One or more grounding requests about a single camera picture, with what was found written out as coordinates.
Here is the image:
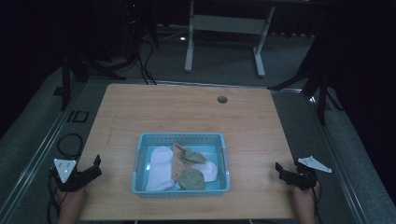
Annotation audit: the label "looped black floor cable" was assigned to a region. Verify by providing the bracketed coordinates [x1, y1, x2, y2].
[56, 133, 85, 159]

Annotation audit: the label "black metal stand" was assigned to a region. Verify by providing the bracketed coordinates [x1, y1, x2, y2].
[59, 50, 127, 112]
[266, 40, 346, 127]

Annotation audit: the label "person's right hand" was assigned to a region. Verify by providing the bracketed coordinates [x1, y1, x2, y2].
[291, 181, 322, 216]

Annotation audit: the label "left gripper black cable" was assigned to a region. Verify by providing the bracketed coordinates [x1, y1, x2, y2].
[46, 169, 64, 224]

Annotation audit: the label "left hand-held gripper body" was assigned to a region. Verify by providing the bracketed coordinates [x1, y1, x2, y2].
[49, 158, 94, 193]

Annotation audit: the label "white desk frame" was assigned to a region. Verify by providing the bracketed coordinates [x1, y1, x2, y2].
[184, 0, 276, 78]

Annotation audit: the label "light blue plastic basket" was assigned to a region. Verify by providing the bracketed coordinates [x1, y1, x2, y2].
[130, 132, 232, 199]

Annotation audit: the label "olive green sock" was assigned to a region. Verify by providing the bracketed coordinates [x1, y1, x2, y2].
[177, 168, 205, 191]
[178, 147, 208, 166]

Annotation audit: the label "short white sock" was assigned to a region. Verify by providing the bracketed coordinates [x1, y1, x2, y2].
[191, 161, 219, 183]

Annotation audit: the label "person's left hand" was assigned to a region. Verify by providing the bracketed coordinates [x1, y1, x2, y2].
[55, 185, 89, 218]

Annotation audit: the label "long white sock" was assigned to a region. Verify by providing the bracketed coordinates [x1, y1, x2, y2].
[145, 146, 175, 191]

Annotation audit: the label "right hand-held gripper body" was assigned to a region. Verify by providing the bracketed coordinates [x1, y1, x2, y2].
[290, 155, 332, 191]

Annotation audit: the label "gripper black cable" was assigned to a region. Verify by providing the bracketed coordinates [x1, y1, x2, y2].
[46, 169, 64, 224]
[311, 186, 324, 224]

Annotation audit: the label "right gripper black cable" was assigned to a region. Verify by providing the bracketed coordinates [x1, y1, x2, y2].
[311, 186, 324, 224]

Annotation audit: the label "black floor socket plate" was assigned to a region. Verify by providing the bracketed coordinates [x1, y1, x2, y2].
[65, 109, 91, 124]

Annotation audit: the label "black hanging cables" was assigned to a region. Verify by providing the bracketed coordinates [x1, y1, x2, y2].
[136, 38, 158, 86]

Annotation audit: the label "peach orange sock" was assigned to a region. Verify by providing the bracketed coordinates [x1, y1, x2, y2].
[170, 142, 194, 182]

